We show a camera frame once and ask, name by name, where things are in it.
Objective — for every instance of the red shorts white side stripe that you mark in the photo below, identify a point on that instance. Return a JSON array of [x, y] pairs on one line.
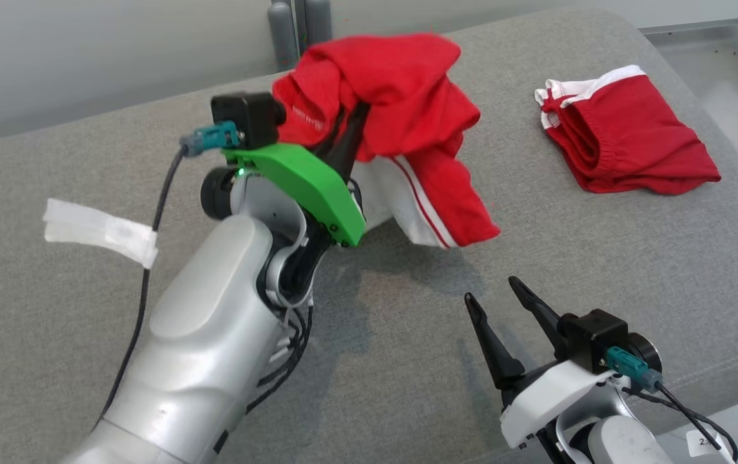
[[633, 135]]

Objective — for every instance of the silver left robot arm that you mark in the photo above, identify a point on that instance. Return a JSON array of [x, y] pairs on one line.
[[207, 361]]

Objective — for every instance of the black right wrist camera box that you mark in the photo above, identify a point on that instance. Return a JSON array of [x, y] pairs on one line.
[[594, 338]]

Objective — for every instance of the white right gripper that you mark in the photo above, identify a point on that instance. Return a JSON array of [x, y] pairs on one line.
[[543, 399]]

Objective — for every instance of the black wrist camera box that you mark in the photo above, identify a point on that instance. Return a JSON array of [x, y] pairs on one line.
[[249, 119], [594, 338]]

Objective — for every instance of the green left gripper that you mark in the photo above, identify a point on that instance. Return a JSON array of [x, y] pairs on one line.
[[307, 180]]

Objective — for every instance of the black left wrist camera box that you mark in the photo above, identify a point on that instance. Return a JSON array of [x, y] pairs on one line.
[[249, 119]]

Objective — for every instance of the red basketball jersey white sleeves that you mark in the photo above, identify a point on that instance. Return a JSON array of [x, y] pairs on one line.
[[407, 96]]

